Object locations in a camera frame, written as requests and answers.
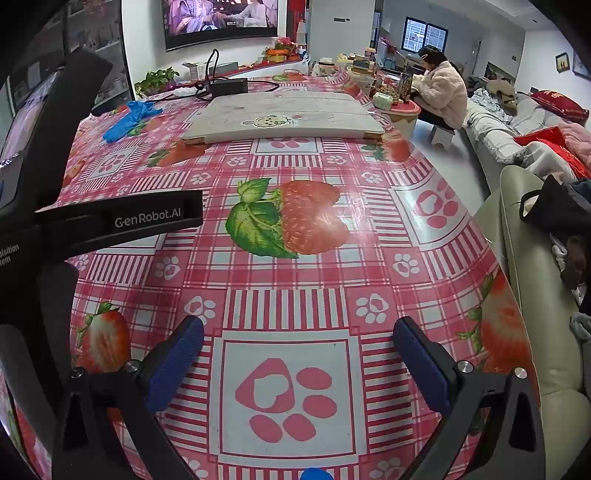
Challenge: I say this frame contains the white standing air conditioner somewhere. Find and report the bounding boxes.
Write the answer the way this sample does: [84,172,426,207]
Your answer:
[307,0,377,77]

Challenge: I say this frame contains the strawberry print pink tablecloth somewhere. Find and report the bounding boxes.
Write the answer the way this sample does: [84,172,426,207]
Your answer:
[0,74,542,480]

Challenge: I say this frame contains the beige leather chair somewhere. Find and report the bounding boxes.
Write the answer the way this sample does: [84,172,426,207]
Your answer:
[473,165,591,480]

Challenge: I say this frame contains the glass door cabinet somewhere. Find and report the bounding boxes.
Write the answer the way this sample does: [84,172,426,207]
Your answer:
[9,0,127,116]

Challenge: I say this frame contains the white folded board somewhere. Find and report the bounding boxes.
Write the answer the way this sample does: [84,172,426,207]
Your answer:
[181,91,387,143]

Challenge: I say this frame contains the red blanket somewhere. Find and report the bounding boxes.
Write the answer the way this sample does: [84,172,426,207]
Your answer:
[515,127,591,178]

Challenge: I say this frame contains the black bag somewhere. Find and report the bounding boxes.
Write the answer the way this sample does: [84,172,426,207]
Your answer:
[519,174,591,241]

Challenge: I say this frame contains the small white stool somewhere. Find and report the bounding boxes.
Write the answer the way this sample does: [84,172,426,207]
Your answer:
[429,124,458,148]

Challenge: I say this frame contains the wall television screen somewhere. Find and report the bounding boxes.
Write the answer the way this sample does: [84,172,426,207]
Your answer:
[164,0,280,51]

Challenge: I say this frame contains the round red-top coffee table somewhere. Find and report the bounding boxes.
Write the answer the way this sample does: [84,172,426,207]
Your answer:
[369,99,422,139]

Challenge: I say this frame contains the green potted plant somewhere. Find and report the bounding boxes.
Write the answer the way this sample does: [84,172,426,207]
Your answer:
[134,67,181,97]

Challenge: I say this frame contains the potted pink flowers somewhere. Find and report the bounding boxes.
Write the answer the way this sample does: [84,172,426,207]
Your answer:
[263,36,308,63]

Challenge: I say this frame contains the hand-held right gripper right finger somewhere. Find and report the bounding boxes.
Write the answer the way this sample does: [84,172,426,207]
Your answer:
[392,316,541,480]

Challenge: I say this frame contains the grey sofa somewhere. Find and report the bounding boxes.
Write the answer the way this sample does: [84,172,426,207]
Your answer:
[464,88,591,185]

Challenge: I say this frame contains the dark framed window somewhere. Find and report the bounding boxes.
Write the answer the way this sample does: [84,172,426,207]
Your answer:
[402,16,448,54]

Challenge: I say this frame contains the black power adapter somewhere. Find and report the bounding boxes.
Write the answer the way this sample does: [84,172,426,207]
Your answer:
[210,78,250,99]

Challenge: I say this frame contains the red cushion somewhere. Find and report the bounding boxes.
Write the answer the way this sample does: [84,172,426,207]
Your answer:
[531,90,590,123]

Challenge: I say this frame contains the pair of blue rubber gloves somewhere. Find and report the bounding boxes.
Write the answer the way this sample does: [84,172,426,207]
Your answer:
[102,100,163,144]

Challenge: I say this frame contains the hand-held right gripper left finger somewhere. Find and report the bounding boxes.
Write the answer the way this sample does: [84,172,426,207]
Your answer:
[52,315,205,480]

